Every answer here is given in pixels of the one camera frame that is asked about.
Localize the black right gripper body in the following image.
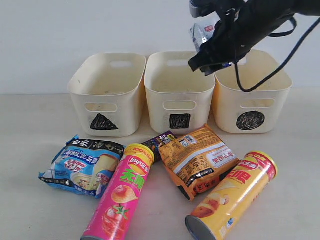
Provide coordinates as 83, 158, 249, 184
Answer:
188, 0, 260, 76

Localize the white blue milk carton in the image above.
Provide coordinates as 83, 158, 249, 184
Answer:
189, 13, 220, 52

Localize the orange instant noodle packet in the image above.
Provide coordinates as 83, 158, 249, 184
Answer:
159, 124, 241, 201

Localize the small dark purple packet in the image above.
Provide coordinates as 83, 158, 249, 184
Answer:
142, 131, 177, 163

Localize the yellow Lays chips can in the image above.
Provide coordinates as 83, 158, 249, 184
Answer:
185, 151, 278, 240

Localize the blue instant noodle packet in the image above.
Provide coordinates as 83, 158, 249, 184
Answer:
38, 135, 125, 199

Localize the pink Lays chips can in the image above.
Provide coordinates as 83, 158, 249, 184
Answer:
81, 143, 155, 240

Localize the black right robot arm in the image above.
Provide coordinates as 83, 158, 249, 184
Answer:
188, 0, 320, 75

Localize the cream bin with circle mark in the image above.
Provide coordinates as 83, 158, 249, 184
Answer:
212, 50, 293, 134

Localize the cream bin with square mark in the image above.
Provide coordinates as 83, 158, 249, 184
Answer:
144, 51, 216, 135

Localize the cream bin with triangle mark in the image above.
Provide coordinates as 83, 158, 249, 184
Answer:
67, 53, 147, 137

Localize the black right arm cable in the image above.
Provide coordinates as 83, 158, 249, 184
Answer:
234, 15, 320, 93

